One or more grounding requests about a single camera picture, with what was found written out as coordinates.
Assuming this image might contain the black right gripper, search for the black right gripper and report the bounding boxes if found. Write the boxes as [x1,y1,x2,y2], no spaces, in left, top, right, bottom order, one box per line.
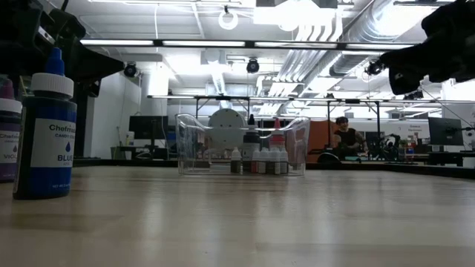
[379,0,475,96]

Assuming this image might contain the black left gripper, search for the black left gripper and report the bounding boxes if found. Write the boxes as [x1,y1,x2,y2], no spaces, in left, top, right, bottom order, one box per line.
[0,1,126,85]

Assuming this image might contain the large blue Chefmaster bottle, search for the large blue Chefmaster bottle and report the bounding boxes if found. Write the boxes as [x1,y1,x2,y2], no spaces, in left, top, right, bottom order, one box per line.
[13,47,78,200]

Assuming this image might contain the large violet Chefmaster bottle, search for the large violet Chefmaster bottle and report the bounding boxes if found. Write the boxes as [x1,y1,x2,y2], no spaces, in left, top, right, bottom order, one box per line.
[0,79,24,183]

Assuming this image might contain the large pink Chefmaster bottle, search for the large pink Chefmaster bottle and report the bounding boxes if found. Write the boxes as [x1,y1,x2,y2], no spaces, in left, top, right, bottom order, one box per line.
[269,117,287,174]

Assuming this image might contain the small dropper bottle white cap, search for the small dropper bottle white cap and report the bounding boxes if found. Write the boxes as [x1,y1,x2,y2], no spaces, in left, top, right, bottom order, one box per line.
[251,148,261,174]
[278,147,289,175]

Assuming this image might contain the small brown dropper bottle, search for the small brown dropper bottle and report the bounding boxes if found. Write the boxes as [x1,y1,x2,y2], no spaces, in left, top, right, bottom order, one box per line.
[267,147,281,175]

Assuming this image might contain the large black Chefmaster bottle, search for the large black Chefmaster bottle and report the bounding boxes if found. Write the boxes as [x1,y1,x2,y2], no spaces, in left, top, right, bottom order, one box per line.
[243,113,261,174]

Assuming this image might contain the long ceiling light bar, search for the long ceiling light bar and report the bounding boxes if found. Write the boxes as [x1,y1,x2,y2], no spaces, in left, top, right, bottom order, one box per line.
[255,41,338,49]
[81,39,155,47]
[344,43,416,51]
[162,39,246,47]

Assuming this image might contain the white sign board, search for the white sign board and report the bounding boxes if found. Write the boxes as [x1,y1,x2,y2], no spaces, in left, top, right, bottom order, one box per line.
[385,121,430,142]

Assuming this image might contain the black computer monitor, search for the black computer monitor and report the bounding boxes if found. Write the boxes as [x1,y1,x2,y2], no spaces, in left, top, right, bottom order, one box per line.
[427,116,465,147]
[128,115,170,141]

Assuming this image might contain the black office desk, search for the black office desk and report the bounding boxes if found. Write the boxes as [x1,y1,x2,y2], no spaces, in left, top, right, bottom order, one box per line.
[110,145,178,159]

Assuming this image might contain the person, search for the person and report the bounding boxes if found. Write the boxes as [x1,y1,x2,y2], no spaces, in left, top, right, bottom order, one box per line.
[331,116,370,159]

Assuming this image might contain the clear plastic bin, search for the clear plastic bin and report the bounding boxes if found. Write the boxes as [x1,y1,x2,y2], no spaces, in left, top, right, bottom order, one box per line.
[174,113,311,177]

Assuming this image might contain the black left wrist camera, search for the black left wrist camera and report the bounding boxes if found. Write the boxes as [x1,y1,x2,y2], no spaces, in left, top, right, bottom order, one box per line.
[47,7,88,42]

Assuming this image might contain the dark vertical post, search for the dark vertical post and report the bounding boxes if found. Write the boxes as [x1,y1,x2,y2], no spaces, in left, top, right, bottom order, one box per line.
[75,82,90,159]

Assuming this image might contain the silver ventilation duct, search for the silver ventilation duct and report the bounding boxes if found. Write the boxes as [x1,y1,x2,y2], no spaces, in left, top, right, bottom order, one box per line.
[276,0,424,85]

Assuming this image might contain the white ring light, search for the white ring light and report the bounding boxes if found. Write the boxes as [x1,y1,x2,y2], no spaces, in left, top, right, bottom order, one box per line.
[217,9,239,30]

